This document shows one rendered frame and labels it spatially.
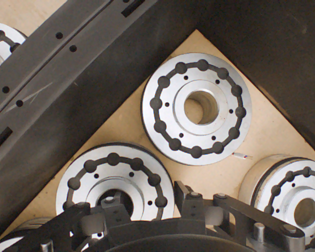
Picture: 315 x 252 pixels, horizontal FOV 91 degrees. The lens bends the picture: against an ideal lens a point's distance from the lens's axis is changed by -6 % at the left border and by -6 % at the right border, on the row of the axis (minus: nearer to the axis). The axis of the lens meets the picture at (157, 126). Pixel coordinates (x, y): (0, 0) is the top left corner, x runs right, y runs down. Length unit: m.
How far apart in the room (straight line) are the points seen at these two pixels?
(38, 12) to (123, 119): 0.15
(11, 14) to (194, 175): 0.26
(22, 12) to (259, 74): 0.26
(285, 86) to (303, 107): 0.03
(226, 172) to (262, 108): 0.08
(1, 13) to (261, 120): 0.31
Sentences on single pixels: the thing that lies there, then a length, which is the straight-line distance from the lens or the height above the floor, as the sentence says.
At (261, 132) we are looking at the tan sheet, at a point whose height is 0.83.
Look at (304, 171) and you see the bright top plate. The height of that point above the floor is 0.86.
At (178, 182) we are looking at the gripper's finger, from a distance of 0.16.
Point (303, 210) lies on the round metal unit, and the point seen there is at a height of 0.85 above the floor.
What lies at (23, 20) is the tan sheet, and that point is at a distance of 0.25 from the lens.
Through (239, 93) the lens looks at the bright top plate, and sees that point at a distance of 0.17.
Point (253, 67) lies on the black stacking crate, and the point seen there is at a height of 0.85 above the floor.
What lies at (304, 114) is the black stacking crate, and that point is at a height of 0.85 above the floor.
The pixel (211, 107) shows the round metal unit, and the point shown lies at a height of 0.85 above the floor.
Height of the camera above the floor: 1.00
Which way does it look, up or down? 85 degrees down
